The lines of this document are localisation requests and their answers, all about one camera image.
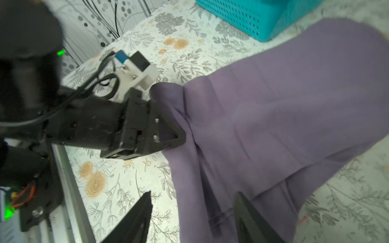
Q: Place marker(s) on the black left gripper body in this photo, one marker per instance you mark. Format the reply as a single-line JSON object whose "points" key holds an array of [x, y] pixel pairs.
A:
{"points": [[118, 130]]}

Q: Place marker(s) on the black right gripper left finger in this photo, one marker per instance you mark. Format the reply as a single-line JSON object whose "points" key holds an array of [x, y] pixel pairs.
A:
{"points": [[134, 227]]}

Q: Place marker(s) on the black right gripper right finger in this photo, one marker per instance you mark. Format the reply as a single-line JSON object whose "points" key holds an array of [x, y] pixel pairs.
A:
{"points": [[251, 226]]}

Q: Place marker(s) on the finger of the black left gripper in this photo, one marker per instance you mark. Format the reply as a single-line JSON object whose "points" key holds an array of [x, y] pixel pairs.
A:
{"points": [[162, 132]]}

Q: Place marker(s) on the purple long pants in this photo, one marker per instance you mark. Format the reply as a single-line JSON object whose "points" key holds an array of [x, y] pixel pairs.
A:
{"points": [[275, 126]]}

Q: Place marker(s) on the floral patterned tablecloth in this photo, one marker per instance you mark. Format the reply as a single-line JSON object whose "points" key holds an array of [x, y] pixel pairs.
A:
{"points": [[184, 41]]}

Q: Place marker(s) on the teal plastic basket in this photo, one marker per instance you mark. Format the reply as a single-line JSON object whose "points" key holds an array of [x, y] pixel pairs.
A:
{"points": [[263, 20]]}

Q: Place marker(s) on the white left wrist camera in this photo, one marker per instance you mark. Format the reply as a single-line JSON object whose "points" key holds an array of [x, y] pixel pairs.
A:
{"points": [[135, 71]]}

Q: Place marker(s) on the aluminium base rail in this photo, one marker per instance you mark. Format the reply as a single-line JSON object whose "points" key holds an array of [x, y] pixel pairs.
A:
{"points": [[69, 222]]}

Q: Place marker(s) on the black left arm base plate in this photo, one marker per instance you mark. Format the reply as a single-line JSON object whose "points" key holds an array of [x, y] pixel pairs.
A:
{"points": [[47, 197]]}

